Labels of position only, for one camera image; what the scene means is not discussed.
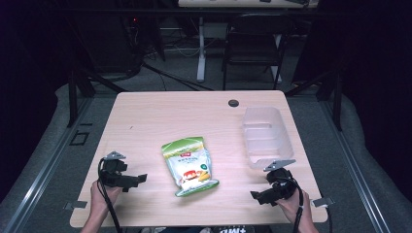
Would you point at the person's right hand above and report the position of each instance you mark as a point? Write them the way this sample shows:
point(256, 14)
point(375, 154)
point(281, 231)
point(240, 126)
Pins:
point(293, 207)

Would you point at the grey table edge bracket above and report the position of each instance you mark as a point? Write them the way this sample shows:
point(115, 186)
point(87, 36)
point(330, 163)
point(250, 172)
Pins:
point(76, 205)
point(323, 202)

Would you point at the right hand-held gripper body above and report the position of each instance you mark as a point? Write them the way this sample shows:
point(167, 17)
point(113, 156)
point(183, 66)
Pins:
point(281, 184)

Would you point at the person's left hand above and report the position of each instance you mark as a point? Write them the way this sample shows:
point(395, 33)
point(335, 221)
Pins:
point(103, 197)

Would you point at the white desk leg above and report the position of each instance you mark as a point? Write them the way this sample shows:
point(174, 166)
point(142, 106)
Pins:
point(201, 55)

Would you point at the black folding chair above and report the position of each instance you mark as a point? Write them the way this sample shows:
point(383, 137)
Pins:
point(256, 42)

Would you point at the round black table grommet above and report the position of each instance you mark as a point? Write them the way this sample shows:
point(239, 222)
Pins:
point(233, 103)

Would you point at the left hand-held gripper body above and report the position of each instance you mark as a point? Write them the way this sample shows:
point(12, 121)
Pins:
point(111, 174)

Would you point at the green and white snack bag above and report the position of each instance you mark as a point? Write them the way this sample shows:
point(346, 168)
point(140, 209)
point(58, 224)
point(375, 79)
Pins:
point(191, 166)

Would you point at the clear plastic container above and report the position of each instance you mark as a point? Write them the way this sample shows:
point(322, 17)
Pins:
point(266, 137)

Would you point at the black metal stand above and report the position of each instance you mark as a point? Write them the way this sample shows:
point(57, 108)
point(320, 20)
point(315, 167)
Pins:
point(73, 97)
point(336, 100)

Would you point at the person's dark printed clothing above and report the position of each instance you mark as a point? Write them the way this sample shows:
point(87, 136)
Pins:
point(233, 229)

